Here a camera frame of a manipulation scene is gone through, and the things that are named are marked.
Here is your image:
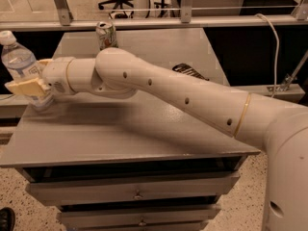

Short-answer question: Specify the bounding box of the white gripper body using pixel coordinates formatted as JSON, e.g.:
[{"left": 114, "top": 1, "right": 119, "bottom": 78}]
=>
[{"left": 42, "top": 57, "right": 75, "bottom": 95}]

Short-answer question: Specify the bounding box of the clear blue plastic water bottle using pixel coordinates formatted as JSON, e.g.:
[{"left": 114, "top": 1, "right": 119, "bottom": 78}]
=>
[{"left": 0, "top": 31, "right": 53, "bottom": 111}]

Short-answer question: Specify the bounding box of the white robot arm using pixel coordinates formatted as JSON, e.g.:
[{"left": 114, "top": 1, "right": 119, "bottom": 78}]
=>
[{"left": 55, "top": 48, "right": 308, "bottom": 231}]

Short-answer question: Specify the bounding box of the metal railing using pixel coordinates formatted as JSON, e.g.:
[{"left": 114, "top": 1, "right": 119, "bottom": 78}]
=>
[{"left": 0, "top": 0, "right": 307, "bottom": 31}]

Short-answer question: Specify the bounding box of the green white soda can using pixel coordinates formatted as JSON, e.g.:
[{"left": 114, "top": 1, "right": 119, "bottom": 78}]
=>
[{"left": 95, "top": 21, "right": 118, "bottom": 50}]

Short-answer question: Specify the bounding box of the grey drawer cabinet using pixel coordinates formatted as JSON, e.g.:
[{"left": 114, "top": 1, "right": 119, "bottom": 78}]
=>
[{"left": 0, "top": 27, "right": 262, "bottom": 231}]

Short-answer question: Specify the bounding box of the upper grey drawer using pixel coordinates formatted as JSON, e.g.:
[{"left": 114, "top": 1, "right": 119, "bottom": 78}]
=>
[{"left": 27, "top": 171, "right": 240, "bottom": 206}]

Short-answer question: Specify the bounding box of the grey drawer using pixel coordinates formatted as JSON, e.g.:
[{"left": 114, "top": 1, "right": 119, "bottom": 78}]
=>
[
  {"left": 27, "top": 171, "right": 240, "bottom": 206},
  {"left": 60, "top": 205, "right": 220, "bottom": 230}
]

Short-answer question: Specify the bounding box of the black shoe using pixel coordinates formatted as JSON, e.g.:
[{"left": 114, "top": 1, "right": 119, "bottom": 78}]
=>
[{"left": 0, "top": 208, "right": 15, "bottom": 231}]

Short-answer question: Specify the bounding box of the lower grey drawer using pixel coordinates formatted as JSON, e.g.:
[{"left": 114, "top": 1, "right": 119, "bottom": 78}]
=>
[{"left": 60, "top": 205, "right": 220, "bottom": 230}]

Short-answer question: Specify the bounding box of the white cable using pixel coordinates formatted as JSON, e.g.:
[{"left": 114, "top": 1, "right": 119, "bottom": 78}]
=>
[{"left": 255, "top": 13, "right": 281, "bottom": 98}]

